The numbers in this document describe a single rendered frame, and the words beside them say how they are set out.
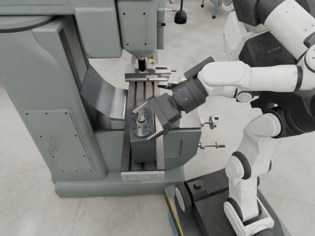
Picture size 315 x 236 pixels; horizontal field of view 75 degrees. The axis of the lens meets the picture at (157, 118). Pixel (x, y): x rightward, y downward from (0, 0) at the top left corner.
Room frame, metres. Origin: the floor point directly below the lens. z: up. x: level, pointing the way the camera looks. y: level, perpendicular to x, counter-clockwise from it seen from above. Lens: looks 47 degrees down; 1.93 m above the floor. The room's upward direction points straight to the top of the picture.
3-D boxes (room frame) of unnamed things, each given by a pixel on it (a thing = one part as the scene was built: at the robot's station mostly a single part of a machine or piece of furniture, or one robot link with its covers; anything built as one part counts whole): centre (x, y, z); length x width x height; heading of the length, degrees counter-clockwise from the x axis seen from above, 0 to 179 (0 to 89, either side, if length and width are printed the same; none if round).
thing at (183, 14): (1.22, -0.13, 1.48); 0.07 x 0.07 x 0.06
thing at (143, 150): (0.68, 0.08, 1.09); 0.22 x 0.12 x 0.20; 8
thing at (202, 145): (0.99, -0.44, 0.57); 0.22 x 0.06 x 0.06; 92
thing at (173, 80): (1.06, -0.13, 1.13); 0.13 x 0.12 x 0.10; 167
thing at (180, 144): (1.11, 0.07, 0.49); 0.80 x 0.30 x 0.60; 92
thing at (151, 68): (1.35, 0.05, 1.08); 0.12 x 0.06 x 0.04; 1
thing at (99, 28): (1.11, 0.29, 1.47); 0.24 x 0.19 x 0.26; 2
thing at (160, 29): (1.12, -0.02, 1.45); 0.04 x 0.04 x 0.21; 2
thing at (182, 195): (0.59, -0.18, 0.50); 0.20 x 0.05 x 0.20; 19
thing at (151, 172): (1.13, 0.09, 0.95); 1.24 x 0.23 x 0.08; 2
